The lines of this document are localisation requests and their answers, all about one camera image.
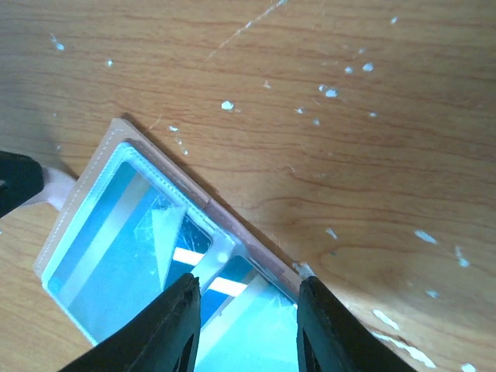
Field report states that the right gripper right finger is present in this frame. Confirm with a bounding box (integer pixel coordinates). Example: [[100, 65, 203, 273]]
[[297, 276, 414, 371]]

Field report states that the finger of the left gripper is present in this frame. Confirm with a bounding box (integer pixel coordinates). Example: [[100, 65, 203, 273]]
[[1, 151, 44, 217]]

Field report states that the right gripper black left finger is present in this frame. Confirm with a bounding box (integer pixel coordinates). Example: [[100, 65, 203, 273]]
[[62, 274, 201, 371]]

